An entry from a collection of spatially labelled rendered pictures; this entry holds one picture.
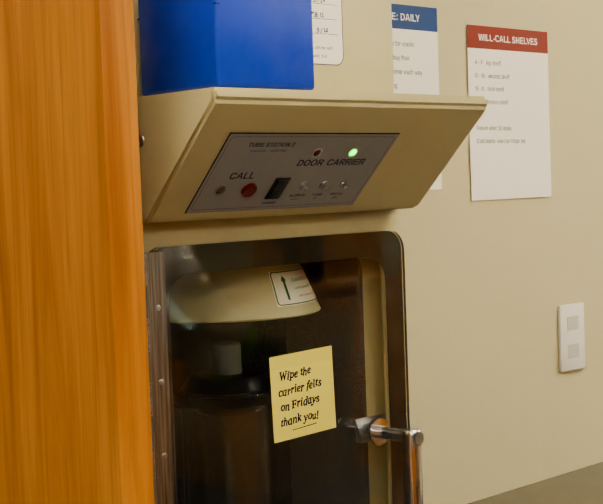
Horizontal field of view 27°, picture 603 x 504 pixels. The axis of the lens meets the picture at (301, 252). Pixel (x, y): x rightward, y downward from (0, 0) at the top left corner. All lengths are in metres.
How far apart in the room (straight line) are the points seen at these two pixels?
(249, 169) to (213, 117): 0.08
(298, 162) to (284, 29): 0.12
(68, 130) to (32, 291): 0.13
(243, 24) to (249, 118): 0.07
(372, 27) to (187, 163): 0.32
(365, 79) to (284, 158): 0.20
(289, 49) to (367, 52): 0.23
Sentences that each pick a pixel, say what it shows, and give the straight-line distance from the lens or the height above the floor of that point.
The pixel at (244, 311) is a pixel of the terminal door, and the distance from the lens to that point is 1.08.
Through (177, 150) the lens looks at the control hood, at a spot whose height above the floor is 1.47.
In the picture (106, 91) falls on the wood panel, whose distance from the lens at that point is 0.90.
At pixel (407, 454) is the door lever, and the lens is 1.17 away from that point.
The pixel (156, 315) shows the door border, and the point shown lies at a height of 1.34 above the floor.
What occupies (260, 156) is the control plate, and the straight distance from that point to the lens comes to 1.00.
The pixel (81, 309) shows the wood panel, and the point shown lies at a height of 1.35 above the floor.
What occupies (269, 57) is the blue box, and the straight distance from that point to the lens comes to 0.98.
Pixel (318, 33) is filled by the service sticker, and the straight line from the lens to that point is 1.16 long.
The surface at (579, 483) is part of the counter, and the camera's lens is 2.11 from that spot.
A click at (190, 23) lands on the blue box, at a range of 0.97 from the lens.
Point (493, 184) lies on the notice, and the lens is 2.03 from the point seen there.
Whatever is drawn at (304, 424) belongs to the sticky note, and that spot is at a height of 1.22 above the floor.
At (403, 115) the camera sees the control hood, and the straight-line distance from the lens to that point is 1.08.
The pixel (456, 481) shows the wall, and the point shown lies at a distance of 2.00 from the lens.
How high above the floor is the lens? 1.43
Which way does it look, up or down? 3 degrees down
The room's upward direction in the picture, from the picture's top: 2 degrees counter-clockwise
